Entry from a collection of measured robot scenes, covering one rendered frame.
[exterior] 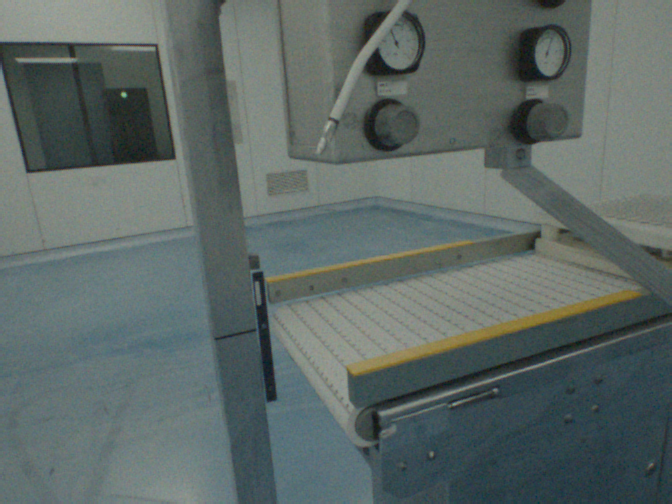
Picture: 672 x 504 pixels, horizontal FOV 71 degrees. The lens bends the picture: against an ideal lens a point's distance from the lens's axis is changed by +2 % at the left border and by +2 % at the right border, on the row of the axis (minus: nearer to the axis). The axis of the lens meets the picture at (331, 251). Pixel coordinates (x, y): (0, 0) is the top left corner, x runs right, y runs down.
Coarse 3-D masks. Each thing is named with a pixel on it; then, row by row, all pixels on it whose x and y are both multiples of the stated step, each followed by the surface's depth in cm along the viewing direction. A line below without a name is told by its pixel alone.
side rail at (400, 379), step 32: (640, 288) 52; (576, 320) 47; (608, 320) 49; (640, 320) 51; (448, 352) 42; (480, 352) 43; (512, 352) 45; (352, 384) 39; (384, 384) 40; (416, 384) 41
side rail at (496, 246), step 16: (480, 240) 76; (496, 240) 76; (512, 240) 77; (528, 240) 79; (416, 256) 71; (432, 256) 72; (448, 256) 73; (464, 256) 74; (480, 256) 76; (496, 256) 77; (336, 272) 66; (352, 272) 67; (368, 272) 68; (384, 272) 69; (400, 272) 70; (416, 272) 72; (272, 288) 63; (288, 288) 64; (304, 288) 65; (320, 288) 66; (336, 288) 67
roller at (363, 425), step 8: (368, 408) 41; (360, 416) 41; (368, 416) 41; (360, 424) 41; (368, 424) 41; (376, 424) 41; (360, 432) 41; (368, 432) 41; (376, 432) 42; (368, 440) 42; (376, 440) 42
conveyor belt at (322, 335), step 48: (384, 288) 68; (432, 288) 66; (480, 288) 65; (528, 288) 64; (576, 288) 63; (624, 288) 62; (288, 336) 57; (336, 336) 53; (384, 336) 53; (432, 336) 52; (336, 384) 45
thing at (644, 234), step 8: (544, 216) 76; (552, 224) 75; (560, 224) 73; (616, 224) 66; (624, 224) 65; (632, 224) 65; (640, 224) 65; (648, 224) 64; (664, 224) 64; (624, 232) 64; (632, 232) 63; (640, 232) 62; (648, 232) 61; (656, 232) 60; (664, 232) 60; (632, 240) 63; (640, 240) 62; (648, 240) 61; (656, 240) 60; (664, 240) 59; (664, 248) 59
